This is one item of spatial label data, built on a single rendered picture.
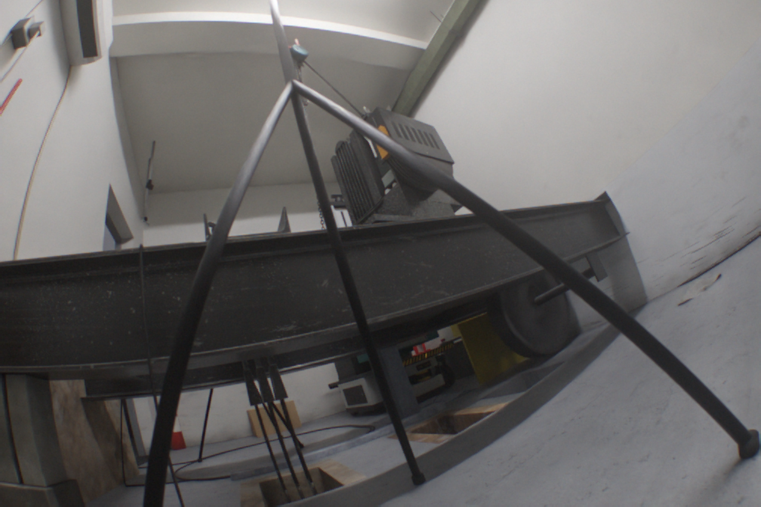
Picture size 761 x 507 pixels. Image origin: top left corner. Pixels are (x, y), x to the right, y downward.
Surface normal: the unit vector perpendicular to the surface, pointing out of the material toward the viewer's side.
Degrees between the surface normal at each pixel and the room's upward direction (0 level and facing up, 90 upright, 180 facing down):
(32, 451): 90
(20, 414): 90
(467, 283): 90
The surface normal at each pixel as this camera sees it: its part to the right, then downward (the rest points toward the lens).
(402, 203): -0.76, -0.04
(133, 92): 0.33, 0.85
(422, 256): 0.38, -0.52
